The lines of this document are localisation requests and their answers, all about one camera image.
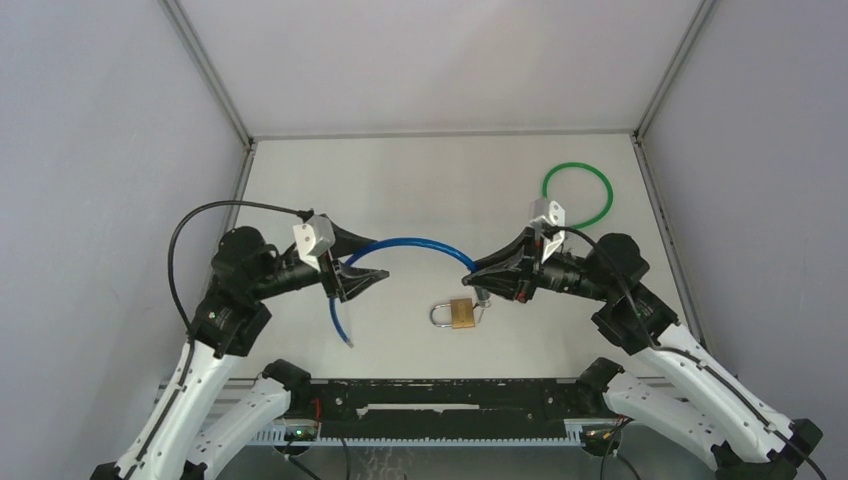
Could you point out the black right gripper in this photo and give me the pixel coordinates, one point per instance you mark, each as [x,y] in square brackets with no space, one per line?
[524,250]

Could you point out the blue cable lock keys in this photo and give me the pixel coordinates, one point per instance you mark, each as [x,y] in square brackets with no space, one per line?
[483,299]

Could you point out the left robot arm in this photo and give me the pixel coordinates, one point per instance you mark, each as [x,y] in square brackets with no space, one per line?
[247,270]

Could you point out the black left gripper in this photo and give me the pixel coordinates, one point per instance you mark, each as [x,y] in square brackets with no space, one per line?
[350,281]

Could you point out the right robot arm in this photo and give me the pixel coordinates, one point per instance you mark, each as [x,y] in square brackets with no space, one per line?
[713,416]

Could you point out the white slotted cable duct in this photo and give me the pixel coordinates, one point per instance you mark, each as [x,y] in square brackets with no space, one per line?
[278,435]

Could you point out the large brass padlock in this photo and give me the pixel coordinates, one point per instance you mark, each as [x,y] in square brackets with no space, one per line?
[455,314]

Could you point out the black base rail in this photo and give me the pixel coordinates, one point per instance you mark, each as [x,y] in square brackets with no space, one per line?
[448,405]

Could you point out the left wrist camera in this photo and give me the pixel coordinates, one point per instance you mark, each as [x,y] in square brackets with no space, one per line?
[313,238]

